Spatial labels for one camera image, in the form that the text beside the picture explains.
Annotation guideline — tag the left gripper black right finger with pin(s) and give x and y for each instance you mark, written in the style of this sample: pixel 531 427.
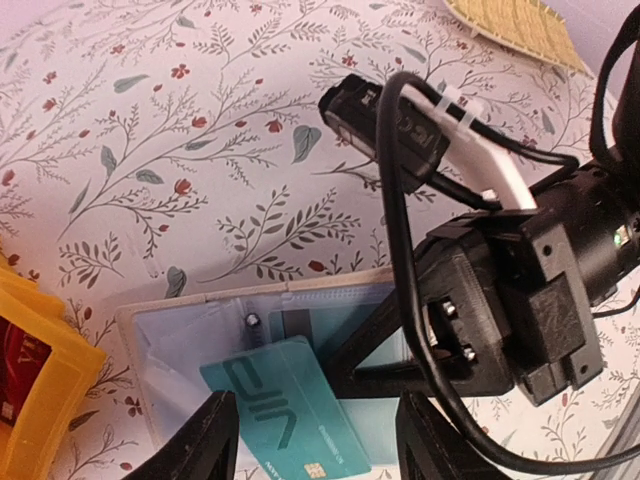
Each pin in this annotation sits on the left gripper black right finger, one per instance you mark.
pixel 430 448

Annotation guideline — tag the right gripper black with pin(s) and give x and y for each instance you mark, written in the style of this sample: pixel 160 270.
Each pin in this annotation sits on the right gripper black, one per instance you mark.
pixel 504 289

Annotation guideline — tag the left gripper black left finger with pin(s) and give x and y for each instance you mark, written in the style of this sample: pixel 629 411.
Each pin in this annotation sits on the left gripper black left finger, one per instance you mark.
pixel 204 448

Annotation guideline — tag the beige card holder wallet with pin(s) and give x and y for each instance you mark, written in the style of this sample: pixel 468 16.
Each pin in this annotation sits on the beige card holder wallet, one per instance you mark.
pixel 266 344

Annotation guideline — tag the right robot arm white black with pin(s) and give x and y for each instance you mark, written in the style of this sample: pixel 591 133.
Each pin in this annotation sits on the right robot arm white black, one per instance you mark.
pixel 597 202

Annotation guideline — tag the dark red VIP card stack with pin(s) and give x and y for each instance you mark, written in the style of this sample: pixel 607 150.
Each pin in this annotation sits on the dark red VIP card stack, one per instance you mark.
pixel 22 359

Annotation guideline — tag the woven bamboo tray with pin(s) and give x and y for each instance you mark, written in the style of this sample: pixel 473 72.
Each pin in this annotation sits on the woven bamboo tray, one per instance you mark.
pixel 527 26

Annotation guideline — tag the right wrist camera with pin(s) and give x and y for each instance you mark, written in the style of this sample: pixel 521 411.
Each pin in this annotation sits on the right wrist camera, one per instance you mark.
pixel 420 137

